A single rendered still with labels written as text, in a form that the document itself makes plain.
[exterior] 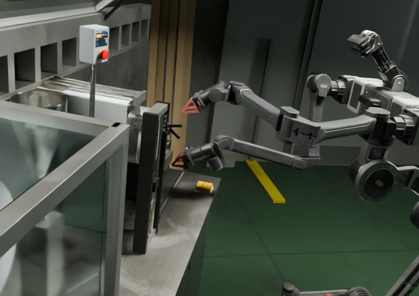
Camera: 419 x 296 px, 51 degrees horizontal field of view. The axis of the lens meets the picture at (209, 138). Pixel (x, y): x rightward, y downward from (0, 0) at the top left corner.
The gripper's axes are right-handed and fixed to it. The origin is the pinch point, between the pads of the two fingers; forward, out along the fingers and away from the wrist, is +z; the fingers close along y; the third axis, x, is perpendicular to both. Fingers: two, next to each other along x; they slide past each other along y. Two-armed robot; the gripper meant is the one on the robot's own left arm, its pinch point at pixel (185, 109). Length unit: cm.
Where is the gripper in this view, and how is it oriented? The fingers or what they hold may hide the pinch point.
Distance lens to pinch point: 184.5
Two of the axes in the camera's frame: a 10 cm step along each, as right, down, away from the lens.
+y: 2.0, -3.4, 9.2
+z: -8.2, 4.5, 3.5
